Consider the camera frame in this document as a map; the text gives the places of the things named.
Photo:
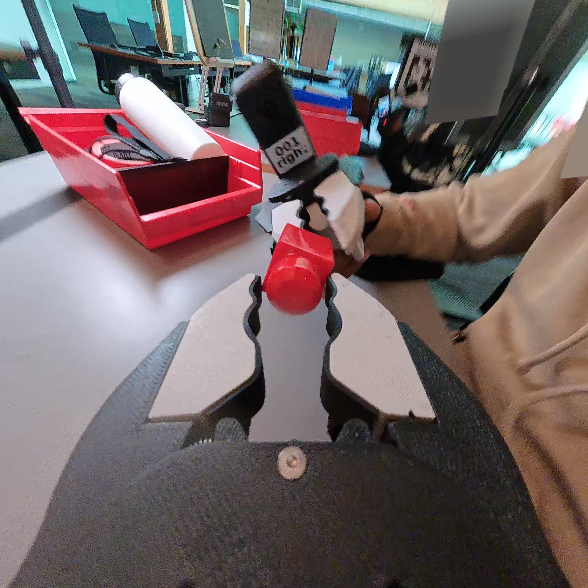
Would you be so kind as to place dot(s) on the white water bottle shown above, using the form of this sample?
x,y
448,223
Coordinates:
x,y
160,119

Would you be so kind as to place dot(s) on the small black box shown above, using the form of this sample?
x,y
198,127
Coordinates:
x,y
220,109

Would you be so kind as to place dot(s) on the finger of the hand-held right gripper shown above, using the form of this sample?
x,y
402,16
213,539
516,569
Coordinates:
x,y
280,220
317,216

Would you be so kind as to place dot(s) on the red plastic bin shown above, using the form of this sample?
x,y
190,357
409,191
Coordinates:
x,y
92,183

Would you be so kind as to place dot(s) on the blue storage bin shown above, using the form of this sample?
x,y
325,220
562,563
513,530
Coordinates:
x,y
317,97

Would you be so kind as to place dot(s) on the red round disc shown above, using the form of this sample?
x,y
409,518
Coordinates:
x,y
115,155

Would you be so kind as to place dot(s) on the person's right hand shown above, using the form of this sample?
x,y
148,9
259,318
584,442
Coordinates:
x,y
351,265

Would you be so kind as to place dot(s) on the person's beige hoodie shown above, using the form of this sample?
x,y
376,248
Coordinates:
x,y
542,367

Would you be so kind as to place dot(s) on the red toy block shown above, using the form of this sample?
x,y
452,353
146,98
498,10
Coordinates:
x,y
298,275

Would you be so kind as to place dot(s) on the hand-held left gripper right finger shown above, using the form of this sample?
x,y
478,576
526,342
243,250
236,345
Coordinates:
x,y
376,363

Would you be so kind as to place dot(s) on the black stand pole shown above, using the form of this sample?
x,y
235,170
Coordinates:
x,y
48,55

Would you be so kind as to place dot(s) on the black seat cushion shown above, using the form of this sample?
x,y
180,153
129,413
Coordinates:
x,y
399,268

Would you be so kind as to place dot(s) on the brown board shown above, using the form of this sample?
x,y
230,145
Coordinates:
x,y
266,27
317,41

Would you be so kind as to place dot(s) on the person's right forearm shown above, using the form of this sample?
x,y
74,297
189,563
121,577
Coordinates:
x,y
459,220

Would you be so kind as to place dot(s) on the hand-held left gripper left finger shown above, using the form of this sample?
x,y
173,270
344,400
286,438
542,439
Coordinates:
x,y
206,358

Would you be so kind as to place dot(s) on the framed marker poster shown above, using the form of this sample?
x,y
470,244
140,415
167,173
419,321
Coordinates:
x,y
415,69

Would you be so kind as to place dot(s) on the red storage bin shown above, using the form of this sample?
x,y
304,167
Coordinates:
x,y
330,133

